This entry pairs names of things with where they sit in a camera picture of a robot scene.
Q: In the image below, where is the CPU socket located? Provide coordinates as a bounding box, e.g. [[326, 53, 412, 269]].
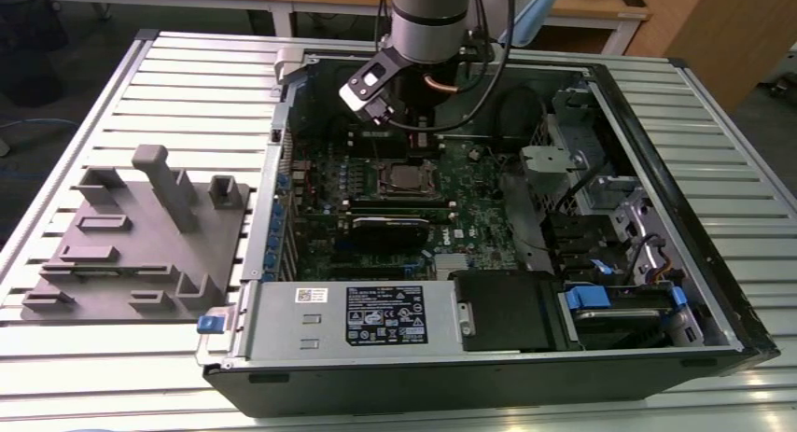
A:
[[372, 157, 440, 201]]

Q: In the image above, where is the green RAM stick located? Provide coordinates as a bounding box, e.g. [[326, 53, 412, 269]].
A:
[[346, 206, 453, 219]]

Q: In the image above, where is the silver metal drive cage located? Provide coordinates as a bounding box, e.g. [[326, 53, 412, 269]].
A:
[[531, 87, 623, 218]]

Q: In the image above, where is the green motherboard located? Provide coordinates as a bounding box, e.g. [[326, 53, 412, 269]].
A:
[[288, 137, 529, 284]]

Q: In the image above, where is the black graphics card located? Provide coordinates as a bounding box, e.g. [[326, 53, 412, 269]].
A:
[[349, 216, 432, 261]]

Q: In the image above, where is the black plastic shroud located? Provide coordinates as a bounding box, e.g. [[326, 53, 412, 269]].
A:
[[448, 271, 584, 354]]

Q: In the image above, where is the hard disk in blue carrier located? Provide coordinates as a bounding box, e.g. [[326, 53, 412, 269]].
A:
[[557, 282, 690, 352]]

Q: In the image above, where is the silver power supply unit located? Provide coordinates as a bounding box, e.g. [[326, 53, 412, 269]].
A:
[[238, 278, 465, 361]]

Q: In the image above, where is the grey parts rack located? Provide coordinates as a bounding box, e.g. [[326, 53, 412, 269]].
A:
[[18, 144, 256, 322]]

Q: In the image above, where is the wooden cabinet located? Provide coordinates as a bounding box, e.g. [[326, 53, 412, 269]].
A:
[[624, 0, 797, 111]]

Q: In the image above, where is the blue case latch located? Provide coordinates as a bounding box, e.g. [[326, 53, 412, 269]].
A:
[[194, 313, 226, 336]]

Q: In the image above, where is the black chair base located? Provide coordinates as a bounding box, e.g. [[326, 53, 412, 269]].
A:
[[752, 44, 797, 98]]

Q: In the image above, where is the black office chair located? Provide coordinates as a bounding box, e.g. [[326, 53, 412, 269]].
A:
[[0, 0, 69, 109]]

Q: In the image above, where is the black PC case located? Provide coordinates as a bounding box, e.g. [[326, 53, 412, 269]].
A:
[[193, 47, 780, 419]]

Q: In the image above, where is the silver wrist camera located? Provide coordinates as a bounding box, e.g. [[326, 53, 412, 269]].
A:
[[337, 49, 412, 125]]

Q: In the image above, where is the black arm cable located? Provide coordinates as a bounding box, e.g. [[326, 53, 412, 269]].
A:
[[388, 0, 519, 133]]

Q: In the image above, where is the silver metal bracket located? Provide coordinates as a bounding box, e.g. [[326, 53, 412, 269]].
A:
[[517, 145, 589, 174]]

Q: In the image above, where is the thick black cable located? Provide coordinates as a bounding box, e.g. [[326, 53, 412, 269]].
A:
[[552, 154, 615, 214]]

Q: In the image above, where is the coloured wire bundle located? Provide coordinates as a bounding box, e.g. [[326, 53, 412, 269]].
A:
[[645, 258, 686, 286]]

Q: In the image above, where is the blue floor cable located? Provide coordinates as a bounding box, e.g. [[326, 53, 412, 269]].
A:
[[0, 118, 82, 179]]

